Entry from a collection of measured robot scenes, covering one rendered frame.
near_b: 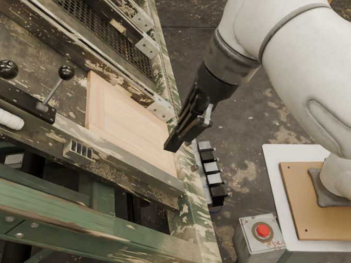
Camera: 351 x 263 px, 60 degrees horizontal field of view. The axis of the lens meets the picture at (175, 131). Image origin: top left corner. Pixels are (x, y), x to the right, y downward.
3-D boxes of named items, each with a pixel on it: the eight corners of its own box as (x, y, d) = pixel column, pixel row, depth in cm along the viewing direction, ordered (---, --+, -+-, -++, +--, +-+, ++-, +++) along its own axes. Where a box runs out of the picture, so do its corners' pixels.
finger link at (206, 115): (219, 90, 53) (223, 111, 49) (206, 110, 56) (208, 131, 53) (207, 86, 52) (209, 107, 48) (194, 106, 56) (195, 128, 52)
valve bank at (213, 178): (230, 225, 134) (238, 198, 117) (199, 230, 133) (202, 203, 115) (205, 140, 167) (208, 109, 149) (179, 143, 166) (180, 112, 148)
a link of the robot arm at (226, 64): (219, 48, 42) (200, 79, 46) (273, 69, 45) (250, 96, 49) (214, 14, 48) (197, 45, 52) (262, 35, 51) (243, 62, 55)
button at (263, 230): (270, 237, 94) (271, 235, 93) (258, 239, 94) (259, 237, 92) (266, 225, 97) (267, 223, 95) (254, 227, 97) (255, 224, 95)
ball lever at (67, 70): (47, 118, 72) (80, 72, 71) (32, 110, 69) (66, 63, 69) (44, 112, 74) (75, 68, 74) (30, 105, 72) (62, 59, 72)
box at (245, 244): (273, 267, 105) (288, 247, 92) (241, 273, 104) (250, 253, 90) (261, 234, 113) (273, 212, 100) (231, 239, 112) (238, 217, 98)
